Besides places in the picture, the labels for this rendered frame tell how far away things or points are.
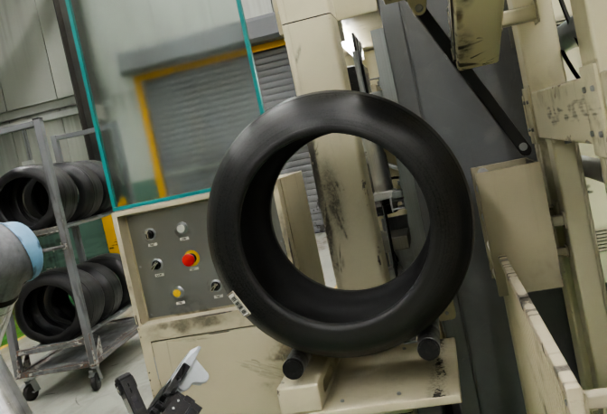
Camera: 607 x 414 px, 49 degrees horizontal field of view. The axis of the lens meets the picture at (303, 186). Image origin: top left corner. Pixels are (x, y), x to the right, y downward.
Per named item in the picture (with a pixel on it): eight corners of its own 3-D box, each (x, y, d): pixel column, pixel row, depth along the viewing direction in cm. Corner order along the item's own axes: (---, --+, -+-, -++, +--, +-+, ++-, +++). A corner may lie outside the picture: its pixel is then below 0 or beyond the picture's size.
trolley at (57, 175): (101, 345, 596) (52, 135, 586) (167, 334, 586) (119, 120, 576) (18, 406, 464) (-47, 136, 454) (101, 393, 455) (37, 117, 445)
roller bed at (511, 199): (491, 277, 176) (470, 168, 175) (549, 268, 173) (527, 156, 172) (499, 296, 157) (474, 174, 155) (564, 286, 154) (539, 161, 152)
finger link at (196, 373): (219, 360, 133) (192, 400, 128) (194, 343, 132) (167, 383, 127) (222, 358, 130) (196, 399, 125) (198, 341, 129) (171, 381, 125)
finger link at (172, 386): (188, 369, 130) (162, 409, 126) (180, 364, 130) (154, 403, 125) (192, 366, 126) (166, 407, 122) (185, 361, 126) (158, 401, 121)
